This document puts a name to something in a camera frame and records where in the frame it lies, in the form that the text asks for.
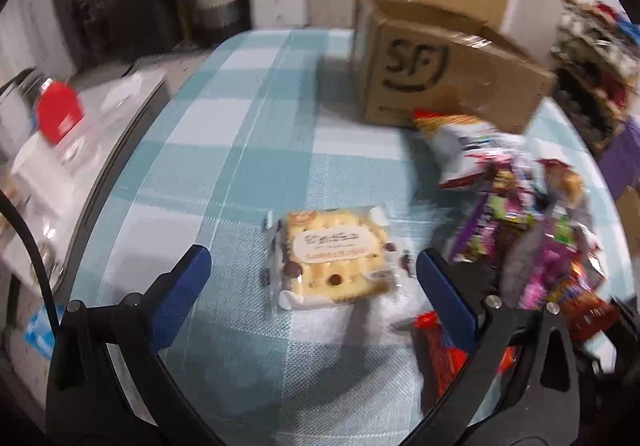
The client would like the purple grape candy bag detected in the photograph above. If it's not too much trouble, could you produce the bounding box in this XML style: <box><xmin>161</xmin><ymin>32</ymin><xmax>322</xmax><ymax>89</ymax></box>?
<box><xmin>446</xmin><ymin>159</ymin><xmax>606</xmax><ymax>310</ymax></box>

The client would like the chocolate chip cookie pack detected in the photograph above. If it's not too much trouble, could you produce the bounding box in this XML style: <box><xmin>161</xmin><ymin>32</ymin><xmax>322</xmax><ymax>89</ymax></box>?
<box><xmin>265</xmin><ymin>204</ymin><xmax>409</xmax><ymax>310</ymax></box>

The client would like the white red noodle snack bag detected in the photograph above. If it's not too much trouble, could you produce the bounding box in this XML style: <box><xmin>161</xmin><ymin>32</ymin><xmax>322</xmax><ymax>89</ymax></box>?
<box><xmin>412</xmin><ymin>109</ymin><xmax>526</xmax><ymax>190</ymax></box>

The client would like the red orange snack pack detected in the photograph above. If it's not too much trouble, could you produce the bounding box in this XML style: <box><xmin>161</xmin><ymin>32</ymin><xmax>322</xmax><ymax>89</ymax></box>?
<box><xmin>412</xmin><ymin>310</ymin><xmax>516</xmax><ymax>402</ymax></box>

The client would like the white side table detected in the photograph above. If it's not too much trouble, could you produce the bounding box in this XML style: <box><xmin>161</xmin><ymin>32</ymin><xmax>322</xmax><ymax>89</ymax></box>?
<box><xmin>23</xmin><ymin>69</ymin><xmax>170</xmax><ymax>292</ymax></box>

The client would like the blue checkered tablecloth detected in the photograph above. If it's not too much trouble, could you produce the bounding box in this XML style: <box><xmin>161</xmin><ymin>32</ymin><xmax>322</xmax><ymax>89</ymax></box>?
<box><xmin>69</xmin><ymin>29</ymin><xmax>626</xmax><ymax>446</ymax></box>

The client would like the red cap bottle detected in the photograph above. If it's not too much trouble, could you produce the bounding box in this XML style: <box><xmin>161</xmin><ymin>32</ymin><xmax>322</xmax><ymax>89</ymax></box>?
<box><xmin>35</xmin><ymin>79</ymin><xmax>84</xmax><ymax>146</ymax></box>

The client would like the cardboard SF box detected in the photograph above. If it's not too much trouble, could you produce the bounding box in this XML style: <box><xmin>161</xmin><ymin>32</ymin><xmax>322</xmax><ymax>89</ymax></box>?
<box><xmin>350</xmin><ymin>0</ymin><xmax>555</xmax><ymax>133</ymax></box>

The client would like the shoe rack with shoes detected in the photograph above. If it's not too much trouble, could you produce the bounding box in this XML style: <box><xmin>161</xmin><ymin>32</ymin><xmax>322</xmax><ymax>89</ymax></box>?
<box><xmin>550</xmin><ymin>0</ymin><xmax>639</xmax><ymax>158</ymax></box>

